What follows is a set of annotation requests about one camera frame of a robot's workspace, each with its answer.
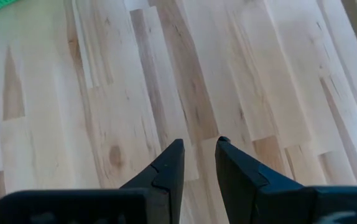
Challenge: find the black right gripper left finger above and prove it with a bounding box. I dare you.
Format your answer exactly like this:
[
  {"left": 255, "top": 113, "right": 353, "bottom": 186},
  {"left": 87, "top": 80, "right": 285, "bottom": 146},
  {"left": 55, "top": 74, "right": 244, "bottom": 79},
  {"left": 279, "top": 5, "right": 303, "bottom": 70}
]
[{"left": 0, "top": 138, "right": 185, "bottom": 224}]

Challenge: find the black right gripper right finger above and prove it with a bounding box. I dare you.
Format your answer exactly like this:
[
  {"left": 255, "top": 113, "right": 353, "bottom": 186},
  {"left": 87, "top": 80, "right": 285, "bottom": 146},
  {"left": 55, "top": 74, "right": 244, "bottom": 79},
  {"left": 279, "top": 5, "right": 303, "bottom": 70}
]
[{"left": 215, "top": 136, "right": 357, "bottom": 224}]

